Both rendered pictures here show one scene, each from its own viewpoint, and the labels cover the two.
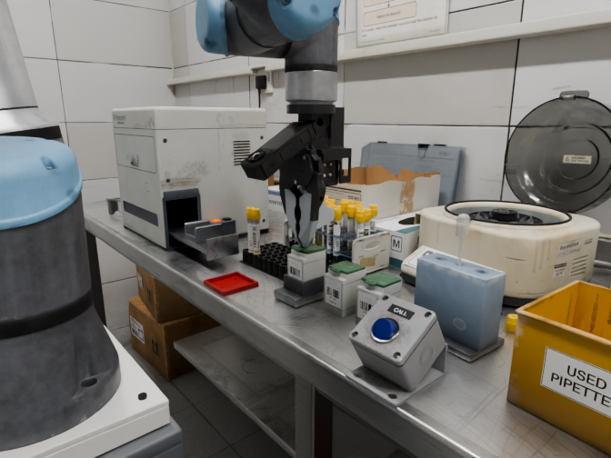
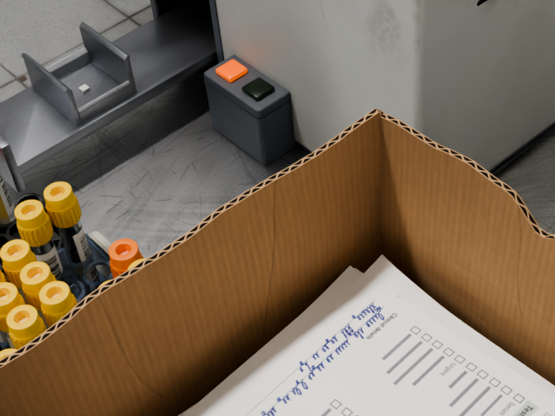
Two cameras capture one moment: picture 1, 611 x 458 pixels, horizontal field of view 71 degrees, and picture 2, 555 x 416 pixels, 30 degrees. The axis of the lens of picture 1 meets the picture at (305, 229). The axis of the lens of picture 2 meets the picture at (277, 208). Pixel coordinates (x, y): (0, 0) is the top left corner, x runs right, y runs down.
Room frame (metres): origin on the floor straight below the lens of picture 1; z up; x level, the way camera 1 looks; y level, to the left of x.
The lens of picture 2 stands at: (1.01, -0.35, 1.36)
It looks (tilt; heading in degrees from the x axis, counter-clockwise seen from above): 46 degrees down; 94
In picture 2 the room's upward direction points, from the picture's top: 7 degrees counter-clockwise
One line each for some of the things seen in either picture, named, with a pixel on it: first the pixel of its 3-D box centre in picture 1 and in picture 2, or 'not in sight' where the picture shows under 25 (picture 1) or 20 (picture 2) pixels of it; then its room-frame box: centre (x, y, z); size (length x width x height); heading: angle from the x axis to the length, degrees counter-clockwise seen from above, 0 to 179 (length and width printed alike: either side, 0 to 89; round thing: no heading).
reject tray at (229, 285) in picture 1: (230, 283); not in sight; (0.69, 0.13, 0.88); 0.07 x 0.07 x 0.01; 40
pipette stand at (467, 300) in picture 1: (455, 302); not in sight; (0.51, -0.19, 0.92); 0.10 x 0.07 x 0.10; 35
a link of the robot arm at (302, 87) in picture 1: (309, 90); not in sight; (0.65, -0.01, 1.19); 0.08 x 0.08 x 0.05
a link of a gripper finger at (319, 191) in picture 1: (311, 190); not in sight; (0.62, -0.01, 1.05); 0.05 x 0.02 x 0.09; 40
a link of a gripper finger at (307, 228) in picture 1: (319, 218); not in sight; (0.64, -0.02, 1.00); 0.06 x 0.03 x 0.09; 130
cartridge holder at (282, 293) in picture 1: (306, 284); not in sight; (0.64, 0.00, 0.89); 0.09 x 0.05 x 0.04; 130
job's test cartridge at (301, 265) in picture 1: (306, 268); not in sight; (0.65, 0.00, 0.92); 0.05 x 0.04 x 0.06; 131
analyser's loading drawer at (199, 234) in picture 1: (198, 233); (109, 68); (0.86, 0.22, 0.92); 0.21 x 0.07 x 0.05; 40
